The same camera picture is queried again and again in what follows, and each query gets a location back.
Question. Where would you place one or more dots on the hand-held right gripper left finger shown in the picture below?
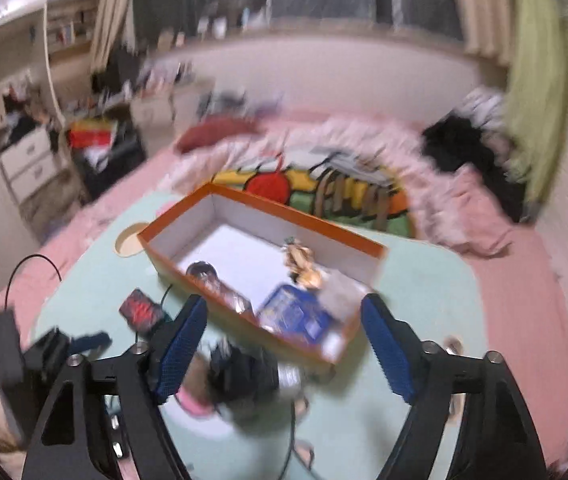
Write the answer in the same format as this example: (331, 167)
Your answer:
(178, 355)

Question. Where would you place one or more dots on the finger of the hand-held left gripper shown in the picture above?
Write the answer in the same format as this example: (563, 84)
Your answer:
(91, 344)

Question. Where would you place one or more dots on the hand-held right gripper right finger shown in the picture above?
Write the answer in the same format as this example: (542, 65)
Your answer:
(389, 355)

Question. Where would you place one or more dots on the red and black case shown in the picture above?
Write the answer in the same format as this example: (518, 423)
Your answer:
(138, 310)

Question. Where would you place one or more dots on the brown fur ball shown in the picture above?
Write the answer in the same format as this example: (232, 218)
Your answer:
(244, 375)

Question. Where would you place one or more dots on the black and white patterned pouch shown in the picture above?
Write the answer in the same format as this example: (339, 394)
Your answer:
(203, 275)

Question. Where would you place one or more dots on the blue hard case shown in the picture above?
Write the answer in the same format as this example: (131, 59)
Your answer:
(289, 312)

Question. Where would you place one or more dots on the orange cardboard box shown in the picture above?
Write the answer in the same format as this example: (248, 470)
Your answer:
(234, 250)

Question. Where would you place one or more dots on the mint green desktop table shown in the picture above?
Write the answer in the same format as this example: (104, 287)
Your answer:
(414, 280)

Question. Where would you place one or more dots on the pink bed sheet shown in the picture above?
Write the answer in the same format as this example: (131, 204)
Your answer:
(514, 280)

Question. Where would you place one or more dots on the white drawer unit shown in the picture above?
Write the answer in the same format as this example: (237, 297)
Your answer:
(28, 160)

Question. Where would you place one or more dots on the colourful printed blanket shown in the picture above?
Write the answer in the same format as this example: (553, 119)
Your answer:
(274, 185)

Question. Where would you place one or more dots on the red package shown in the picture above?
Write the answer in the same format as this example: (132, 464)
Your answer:
(91, 135)

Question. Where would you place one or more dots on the black clothes pile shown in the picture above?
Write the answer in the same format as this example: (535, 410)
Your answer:
(464, 150)

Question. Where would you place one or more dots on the dark red pillow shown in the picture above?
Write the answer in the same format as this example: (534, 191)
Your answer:
(218, 132)

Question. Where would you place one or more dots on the white clothes pile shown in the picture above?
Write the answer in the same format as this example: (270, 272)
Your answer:
(484, 107)

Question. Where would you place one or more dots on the light green hanging cloth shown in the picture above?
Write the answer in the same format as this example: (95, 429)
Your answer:
(534, 85)

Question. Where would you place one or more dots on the beige curtain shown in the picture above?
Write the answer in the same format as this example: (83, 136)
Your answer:
(111, 15)
(484, 10)

